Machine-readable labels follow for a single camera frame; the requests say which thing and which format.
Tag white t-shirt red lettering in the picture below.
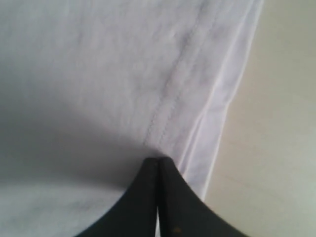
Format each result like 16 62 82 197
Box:
0 0 263 237

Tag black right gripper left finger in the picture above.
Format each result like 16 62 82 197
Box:
78 158 158 237

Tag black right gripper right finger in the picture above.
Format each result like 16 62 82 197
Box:
158 157 244 237

